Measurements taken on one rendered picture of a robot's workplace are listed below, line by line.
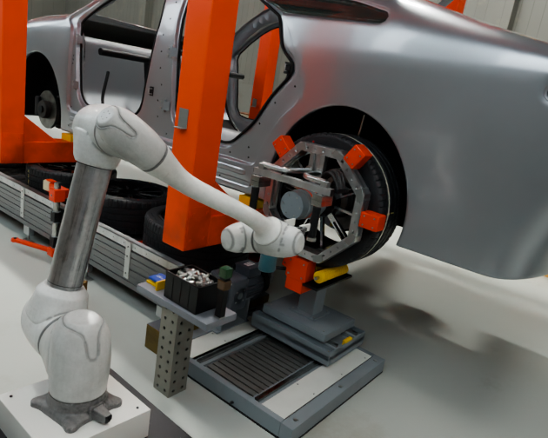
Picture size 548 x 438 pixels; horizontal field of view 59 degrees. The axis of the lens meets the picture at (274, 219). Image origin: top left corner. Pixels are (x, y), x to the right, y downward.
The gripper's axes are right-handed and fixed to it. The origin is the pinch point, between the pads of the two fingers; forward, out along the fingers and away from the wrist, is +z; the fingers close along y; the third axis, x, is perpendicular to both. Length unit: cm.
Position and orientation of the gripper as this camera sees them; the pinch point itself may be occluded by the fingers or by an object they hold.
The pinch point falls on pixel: (297, 225)
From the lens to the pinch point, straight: 195.5
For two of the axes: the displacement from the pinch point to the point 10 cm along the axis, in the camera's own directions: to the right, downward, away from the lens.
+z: 6.2, -1.1, 7.8
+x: 1.6, -9.5, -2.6
